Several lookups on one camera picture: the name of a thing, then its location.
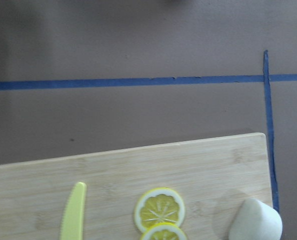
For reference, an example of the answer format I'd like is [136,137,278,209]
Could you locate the middle lemon slice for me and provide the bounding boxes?
[140,222,188,240]

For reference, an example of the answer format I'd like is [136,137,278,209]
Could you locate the top lemon slice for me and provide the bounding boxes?
[133,187,186,233]

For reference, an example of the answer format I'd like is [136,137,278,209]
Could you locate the yellow plastic knife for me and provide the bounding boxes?
[59,182,87,240]

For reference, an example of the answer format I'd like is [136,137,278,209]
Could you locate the lemon slice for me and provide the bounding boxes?
[140,222,188,240]
[133,187,186,233]

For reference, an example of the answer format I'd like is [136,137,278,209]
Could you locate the bamboo cutting board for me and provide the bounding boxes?
[0,133,272,240]

